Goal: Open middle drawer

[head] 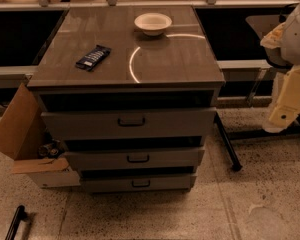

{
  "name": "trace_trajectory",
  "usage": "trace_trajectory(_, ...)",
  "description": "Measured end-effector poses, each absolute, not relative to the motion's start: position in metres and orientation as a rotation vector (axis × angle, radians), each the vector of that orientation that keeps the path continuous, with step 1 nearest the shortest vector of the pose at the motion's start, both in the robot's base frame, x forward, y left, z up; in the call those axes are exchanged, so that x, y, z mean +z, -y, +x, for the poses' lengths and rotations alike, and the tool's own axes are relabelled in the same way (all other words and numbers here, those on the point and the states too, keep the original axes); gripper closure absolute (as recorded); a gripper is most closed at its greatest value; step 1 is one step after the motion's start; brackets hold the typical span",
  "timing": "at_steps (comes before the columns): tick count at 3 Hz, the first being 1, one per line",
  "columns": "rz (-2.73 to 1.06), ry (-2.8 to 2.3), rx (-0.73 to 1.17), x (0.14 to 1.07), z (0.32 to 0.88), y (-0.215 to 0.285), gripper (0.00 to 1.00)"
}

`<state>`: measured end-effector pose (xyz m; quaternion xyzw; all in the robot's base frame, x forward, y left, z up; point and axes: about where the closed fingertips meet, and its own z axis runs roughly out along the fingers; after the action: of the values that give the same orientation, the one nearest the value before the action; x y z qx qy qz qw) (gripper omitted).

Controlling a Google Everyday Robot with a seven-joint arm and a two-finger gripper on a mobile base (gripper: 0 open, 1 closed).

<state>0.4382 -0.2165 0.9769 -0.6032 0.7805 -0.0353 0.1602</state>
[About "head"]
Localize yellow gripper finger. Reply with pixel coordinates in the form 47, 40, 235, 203
260, 23, 285, 49
262, 65, 300, 133

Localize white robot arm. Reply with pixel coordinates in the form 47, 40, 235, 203
260, 3, 300, 133

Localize top grey drawer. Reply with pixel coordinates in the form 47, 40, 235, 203
41, 108, 216, 140

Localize grey drawer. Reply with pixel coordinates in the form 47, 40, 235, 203
65, 147, 204, 171
41, 108, 216, 140
80, 173, 197, 193

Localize bottom grey drawer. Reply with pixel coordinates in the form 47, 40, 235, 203
80, 173, 197, 193

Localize grey drawer cabinet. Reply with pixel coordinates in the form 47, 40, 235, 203
28, 6, 224, 180

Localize middle grey drawer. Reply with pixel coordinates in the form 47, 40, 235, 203
65, 147, 204, 171

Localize open cardboard box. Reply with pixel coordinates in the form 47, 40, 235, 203
0, 84, 79, 188

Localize black side table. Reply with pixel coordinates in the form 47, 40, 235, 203
228, 5, 300, 142

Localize white bowl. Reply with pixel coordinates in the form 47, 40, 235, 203
134, 13, 172, 36

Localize dark blue snack packet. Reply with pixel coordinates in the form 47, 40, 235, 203
75, 45, 111, 71

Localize cans in cardboard box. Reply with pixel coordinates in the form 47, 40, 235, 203
38, 142, 61, 158

